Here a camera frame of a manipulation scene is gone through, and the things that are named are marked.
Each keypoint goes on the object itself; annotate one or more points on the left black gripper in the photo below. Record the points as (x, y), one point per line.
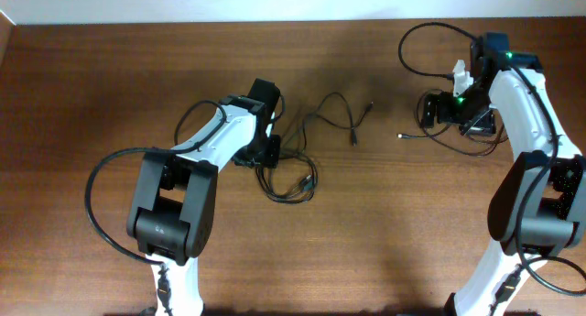
(270, 159)

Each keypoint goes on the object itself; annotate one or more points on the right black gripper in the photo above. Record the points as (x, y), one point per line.
(482, 125)

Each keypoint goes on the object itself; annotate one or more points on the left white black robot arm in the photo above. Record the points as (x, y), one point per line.
(172, 211)

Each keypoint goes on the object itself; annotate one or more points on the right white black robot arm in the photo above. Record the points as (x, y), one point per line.
(539, 208)

